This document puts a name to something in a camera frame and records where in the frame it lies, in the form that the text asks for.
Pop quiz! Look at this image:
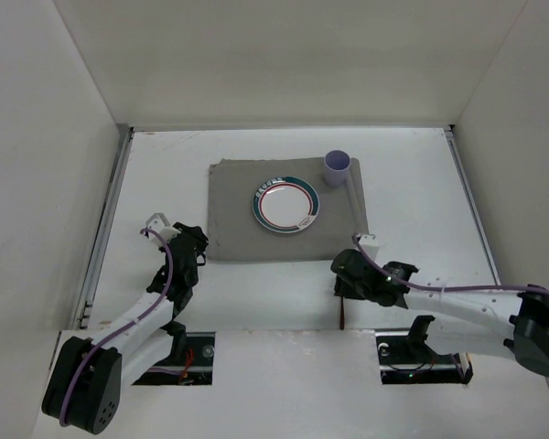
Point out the grey cloth placemat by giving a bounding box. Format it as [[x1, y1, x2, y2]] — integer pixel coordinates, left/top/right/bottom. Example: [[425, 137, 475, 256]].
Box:
[[207, 157, 369, 262]]

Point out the brown wooden spoon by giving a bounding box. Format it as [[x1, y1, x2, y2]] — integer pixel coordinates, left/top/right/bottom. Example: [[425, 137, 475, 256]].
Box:
[[339, 296, 346, 331]]

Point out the white plate green red rim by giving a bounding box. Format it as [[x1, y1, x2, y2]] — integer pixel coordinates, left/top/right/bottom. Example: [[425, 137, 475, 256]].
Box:
[[252, 176, 320, 234]]

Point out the lilac plastic cup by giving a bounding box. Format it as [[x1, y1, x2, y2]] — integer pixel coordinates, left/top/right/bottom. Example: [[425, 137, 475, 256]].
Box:
[[324, 150, 351, 187]]

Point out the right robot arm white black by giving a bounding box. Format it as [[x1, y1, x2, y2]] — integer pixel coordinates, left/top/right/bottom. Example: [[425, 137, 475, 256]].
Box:
[[330, 249, 549, 378]]

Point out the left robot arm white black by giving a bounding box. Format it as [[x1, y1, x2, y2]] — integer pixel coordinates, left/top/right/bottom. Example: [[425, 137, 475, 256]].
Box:
[[41, 219, 209, 435]]

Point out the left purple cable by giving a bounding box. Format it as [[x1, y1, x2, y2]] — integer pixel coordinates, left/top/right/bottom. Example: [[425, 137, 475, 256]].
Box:
[[57, 227, 174, 426]]

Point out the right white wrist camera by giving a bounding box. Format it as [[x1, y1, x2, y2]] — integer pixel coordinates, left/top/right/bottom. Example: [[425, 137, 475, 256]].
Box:
[[352, 233, 381, 261]]

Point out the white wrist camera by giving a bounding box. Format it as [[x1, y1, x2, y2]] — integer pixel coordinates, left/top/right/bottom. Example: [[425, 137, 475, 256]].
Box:
[[352, 233, 381, 261], [140, 213, 181, 248]]

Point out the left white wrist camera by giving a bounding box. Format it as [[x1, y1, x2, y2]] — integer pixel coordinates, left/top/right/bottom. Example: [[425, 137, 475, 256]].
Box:
[[140, 213, 181, 248]]

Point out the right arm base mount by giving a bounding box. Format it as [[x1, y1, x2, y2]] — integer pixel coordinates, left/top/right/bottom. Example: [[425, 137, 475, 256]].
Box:
[[375, 316, 474, 385]]

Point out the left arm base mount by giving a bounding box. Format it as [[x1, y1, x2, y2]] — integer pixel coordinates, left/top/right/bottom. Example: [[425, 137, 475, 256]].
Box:
[[134, 321, 216, 387]]

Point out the left aluminium frame rail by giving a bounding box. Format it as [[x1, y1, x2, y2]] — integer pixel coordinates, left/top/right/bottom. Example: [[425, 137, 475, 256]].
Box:
[[67, 123, 134, 329]]

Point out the aluminium frame rail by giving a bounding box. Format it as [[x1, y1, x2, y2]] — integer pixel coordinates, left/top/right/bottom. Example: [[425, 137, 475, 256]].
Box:
[[444, 125, 500, 281], [67, 123, 134, 329]]

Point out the right aluminium frame rail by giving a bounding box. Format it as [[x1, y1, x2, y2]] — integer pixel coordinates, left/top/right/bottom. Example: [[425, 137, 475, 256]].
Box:
[[444, 125, 500, 281]]

